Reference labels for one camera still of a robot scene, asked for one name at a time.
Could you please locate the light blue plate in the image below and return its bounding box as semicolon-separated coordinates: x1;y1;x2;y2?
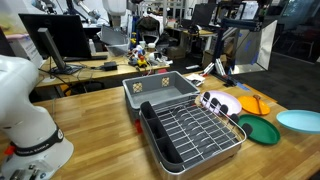
275;109;320;135

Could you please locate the pale pink plate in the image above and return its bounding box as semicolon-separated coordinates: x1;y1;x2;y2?
199;89;243;117

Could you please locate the orange yellow plate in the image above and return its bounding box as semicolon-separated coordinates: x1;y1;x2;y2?
237;95;272;117

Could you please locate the green plate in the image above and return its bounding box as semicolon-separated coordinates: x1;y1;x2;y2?
237;113;282;146

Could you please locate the grey plastic bin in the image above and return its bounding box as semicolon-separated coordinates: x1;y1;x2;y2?
122;70;201;122

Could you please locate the white paper pack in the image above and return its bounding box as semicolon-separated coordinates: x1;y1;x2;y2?
185;73;206;87

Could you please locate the black utensil caddy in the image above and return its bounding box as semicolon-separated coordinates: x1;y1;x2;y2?
139;100;185;173

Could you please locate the brown cardboard box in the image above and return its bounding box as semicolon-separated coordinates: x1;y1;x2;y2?
166;45;186;60

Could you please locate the small red block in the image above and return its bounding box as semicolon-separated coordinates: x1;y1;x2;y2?
134;118;144;135

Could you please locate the black power brick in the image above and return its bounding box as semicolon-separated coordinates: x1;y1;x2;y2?
103;60;118;71

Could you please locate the black backpack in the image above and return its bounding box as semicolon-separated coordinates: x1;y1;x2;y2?
136;15;161;44

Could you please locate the clear plastic storage bin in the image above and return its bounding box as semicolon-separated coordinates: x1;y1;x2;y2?
99;24;131;57

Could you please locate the black keyboard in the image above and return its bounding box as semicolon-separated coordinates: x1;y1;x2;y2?
63;54;109;63

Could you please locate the white plastic bottle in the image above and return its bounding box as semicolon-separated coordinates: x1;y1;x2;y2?
88;38;97;56

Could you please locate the blue tape strip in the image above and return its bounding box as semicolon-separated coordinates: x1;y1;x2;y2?
236;82;251;92

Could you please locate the dark background monitor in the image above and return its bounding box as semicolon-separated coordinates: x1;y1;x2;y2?
191;3;218;28

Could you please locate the wooden spoon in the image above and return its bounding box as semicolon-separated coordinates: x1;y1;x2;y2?
252;94;264;116

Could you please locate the black computer monitor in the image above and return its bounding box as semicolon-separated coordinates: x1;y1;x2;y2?
18;13;93;75

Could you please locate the white reflector board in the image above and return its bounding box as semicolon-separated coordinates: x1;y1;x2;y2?
233;19;278;75

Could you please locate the white labelled storage box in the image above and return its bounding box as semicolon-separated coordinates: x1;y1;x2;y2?
6;33;44;68

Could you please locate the metal wire dish rack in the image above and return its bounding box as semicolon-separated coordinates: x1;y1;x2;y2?
138;94;248;180

